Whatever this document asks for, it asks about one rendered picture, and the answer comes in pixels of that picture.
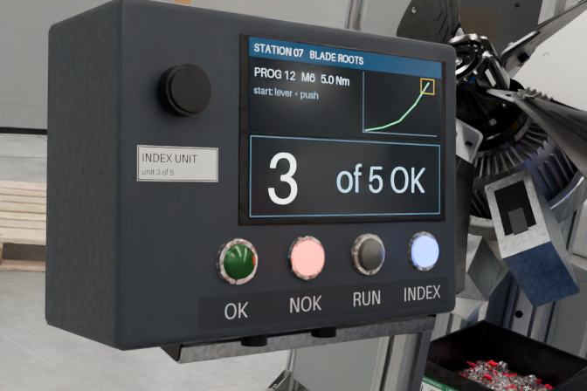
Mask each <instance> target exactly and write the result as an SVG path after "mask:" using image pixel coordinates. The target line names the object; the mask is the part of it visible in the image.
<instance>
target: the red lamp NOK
mask: <svg viewBox="0 0 587 391"><path fill-rule="evenodd" d="M324 262H325V252H324V249H323V247H322V245H321V243H320V241H319V240H317V239H316V238H314V237H311V236H301V237H298V238H297V239H295V240H294V241H293V243H292V244H291V246H290V248H289V251H288V254H287V263H288V267H289V269H290V271H291V272H292V273H293V275H294V276H295V277H297V278H298V279H303V280H307V279H311V278H315V277H316V276H317V275H318V274H319V273H320V272H321V270H322V267H323V265H324Z"/></svg>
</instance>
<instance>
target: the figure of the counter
mask: <svg viewBox="0 0 587 391"><path fill-rule="evenodd" d="M288 218H316V137H315V136H299V135H283V134H250V133H249V137H248V219H288Z"/></svg>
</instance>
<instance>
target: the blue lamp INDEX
mask: <svg viewBox="0 0 587 391"><path fill-rule="evenodd" d="M438 256H439V246H438V242H437V240H436V238H435V237H434V236H433V235H432V234H430V233H428V232H424V231H421V232H418V233H417V234H415V235H414V236H413V237H412V239H411V240H410V243H409V247H408V258H409V261H410V263H411V266H412V267H413V268H414V269H415V270H417V271H428V270H430V269H431V268H432V267H433V266H434V265H435V264H436V262H437V260H438Z"/></svg>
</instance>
